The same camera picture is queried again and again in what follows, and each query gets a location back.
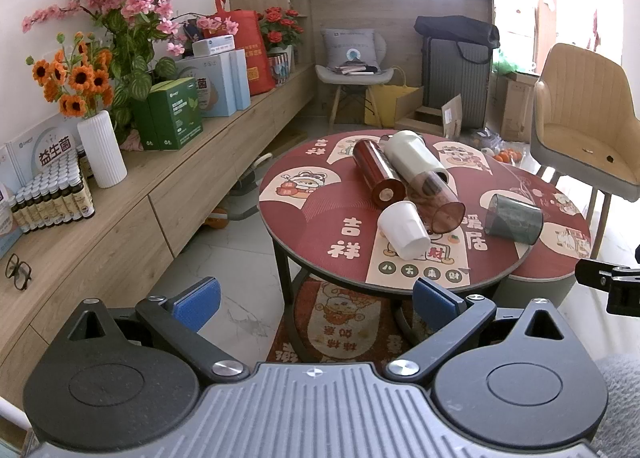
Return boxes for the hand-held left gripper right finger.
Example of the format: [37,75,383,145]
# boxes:
[386,278,571,386]

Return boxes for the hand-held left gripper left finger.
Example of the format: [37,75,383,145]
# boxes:
[65,277,251,387]

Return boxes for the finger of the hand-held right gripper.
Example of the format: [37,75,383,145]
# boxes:
[574,258,640,317]

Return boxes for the white ridged cup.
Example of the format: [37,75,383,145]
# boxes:
[377,201,432,261]

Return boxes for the brown translucent cup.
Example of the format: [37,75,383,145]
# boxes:
[410,172,467,243]

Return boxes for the grey translucent cup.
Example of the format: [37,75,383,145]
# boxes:
[484,193,544,245]

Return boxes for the long wooden cabinet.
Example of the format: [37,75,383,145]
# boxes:
[0,62,316,409]

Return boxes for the grey cloth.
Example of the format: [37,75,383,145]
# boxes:
[595,353,640,458]

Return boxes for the small round red-top table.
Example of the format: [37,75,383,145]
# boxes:
[500,163,593,283]

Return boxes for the large round red-top table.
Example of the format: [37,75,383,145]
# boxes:
[257,130,533,374]

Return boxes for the dark red tumbler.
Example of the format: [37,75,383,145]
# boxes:
[352,139,407,211]

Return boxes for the rows of small brown bottles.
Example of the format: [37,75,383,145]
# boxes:
[10,148,96,235]

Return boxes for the white ribbed vase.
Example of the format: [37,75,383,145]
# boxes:
[77,110,128,189]

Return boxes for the black eyeglasses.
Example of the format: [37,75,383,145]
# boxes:
[5,254,34,291]

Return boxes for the cardboard boxes on floor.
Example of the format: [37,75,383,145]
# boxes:
[440,94,466,139]

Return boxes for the beige armchair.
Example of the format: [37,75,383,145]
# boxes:
[530,42,640,259]

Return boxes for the green box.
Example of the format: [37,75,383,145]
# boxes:
[131,79,205,151]

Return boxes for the yellow paper bag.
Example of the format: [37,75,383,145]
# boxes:
[365,68,426,129]

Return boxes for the brown cardboard box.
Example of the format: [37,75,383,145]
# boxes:
[500,70,541,143]

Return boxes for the white probiotic display box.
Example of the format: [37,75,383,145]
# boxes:
[0,125,83,189]

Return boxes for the large blue white box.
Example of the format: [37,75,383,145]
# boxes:
[174,56,237,117]

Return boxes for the grey suitcase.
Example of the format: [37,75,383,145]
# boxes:
[422,35,493,131]

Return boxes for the narrow blue white box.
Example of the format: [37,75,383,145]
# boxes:
[230,48,251,111]

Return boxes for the white chair wooden legs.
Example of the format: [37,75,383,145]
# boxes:
[314,30,401,127]

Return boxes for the green leafy plant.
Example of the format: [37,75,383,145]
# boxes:
[107,12,177,139]

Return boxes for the orange artificial flowers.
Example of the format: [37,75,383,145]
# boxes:
[26,32,116,119]

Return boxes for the red gift bag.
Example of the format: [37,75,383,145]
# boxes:
[202,0,277,96]

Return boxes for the small white box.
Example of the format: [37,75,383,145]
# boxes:
[192,35,236,58]

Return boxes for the grey printed cushion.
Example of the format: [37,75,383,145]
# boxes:
[320,28,378,69]

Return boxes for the black bag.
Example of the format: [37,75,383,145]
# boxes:
[414,15,501,63]

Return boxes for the red rose plant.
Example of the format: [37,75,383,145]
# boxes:
[259,6,305,86]

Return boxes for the wooden counter dark top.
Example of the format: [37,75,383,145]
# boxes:
[306,0,499,88]

